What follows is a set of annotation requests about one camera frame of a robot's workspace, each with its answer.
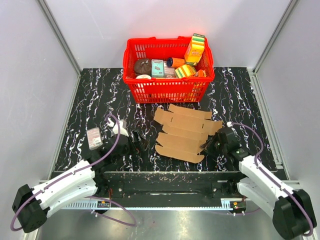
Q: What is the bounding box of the brown cardboard box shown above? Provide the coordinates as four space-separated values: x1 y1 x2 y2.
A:
153 104 223 164

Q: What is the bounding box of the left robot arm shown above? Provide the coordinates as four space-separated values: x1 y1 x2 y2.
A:
10 130 148 233

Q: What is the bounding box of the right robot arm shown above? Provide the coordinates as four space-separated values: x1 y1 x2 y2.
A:
201 127 317 240

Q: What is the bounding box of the pink small box in basket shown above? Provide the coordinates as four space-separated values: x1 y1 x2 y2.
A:
163 61 176 78

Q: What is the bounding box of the yellow green striped box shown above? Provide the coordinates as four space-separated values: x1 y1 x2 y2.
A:
174 64 197 79

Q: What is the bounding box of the teal snack box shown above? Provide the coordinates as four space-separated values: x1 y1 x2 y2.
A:
151 59 164 78

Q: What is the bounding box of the white round lid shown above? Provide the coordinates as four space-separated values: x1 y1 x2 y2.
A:
136 74 152 80

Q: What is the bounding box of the small orange packet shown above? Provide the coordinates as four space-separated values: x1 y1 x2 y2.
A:
193 69 207 78

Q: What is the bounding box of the red plastic shopping basket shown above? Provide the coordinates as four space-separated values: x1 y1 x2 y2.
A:
122 36 215 104

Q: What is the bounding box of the brown round cookie pack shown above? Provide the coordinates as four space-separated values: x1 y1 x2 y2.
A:
133 58 152 75

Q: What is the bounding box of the orange tube with blue cap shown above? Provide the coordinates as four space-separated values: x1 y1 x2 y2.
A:
166 57 185 68

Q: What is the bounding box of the tall orange yellow carton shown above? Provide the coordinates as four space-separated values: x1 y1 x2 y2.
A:
184 33 205 66

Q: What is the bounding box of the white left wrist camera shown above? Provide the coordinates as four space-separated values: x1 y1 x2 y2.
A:
111 119 129 137

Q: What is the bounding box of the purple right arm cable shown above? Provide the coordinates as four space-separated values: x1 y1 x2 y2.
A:
224 121 315 237

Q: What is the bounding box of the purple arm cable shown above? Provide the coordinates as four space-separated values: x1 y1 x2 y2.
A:
9 114 138 232
224 121 315 237

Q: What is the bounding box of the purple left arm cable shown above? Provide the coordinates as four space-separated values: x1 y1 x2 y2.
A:
9 114 138 232

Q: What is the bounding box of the aluminium frame rail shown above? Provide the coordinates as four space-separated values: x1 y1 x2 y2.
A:
36 0 82 74

